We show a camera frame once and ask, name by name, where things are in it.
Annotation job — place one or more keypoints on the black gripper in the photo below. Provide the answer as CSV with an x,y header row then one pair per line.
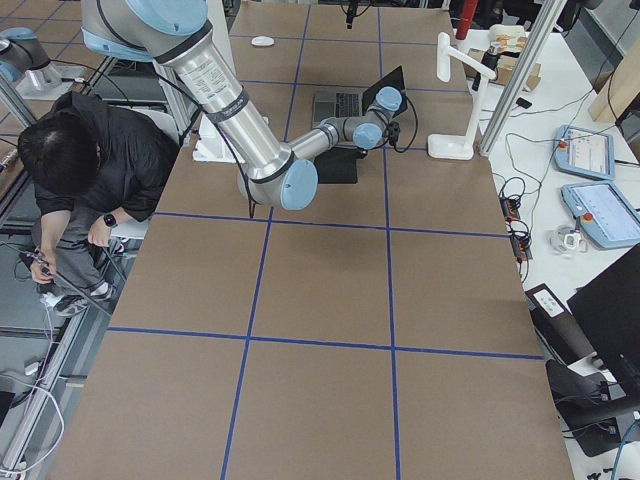
x,y
363,152

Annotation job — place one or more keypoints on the grey laptop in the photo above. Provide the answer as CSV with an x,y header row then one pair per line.
x,y
332,103

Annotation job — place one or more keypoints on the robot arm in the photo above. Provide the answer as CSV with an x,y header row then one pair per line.
x,y
178,35
23,56

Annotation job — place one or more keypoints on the white computer mouse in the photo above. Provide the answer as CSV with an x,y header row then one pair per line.
x,y
262,41

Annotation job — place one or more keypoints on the cardboard box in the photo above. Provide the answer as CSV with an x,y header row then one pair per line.
x,y
505,69

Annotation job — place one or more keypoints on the blue teach pendant far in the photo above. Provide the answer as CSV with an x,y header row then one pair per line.
x,y
584,153

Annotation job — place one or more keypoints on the blue teach pendant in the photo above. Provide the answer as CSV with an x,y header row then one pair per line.
x,y
603,214
584,153

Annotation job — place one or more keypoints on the blue teach pendant near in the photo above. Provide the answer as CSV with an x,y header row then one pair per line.
x,y
603,214

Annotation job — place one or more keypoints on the black monitor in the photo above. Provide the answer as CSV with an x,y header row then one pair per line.
x,y
607,311

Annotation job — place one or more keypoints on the seated person in black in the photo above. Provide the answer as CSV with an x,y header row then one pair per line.
x,y
94,167

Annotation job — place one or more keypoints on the black camera on stand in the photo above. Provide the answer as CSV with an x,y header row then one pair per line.
x,y
351,13

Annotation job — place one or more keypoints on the aluminium frame post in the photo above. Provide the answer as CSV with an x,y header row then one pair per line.
x,y
536,40

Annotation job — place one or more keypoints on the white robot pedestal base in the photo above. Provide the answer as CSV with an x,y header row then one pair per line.
x,y
211,146

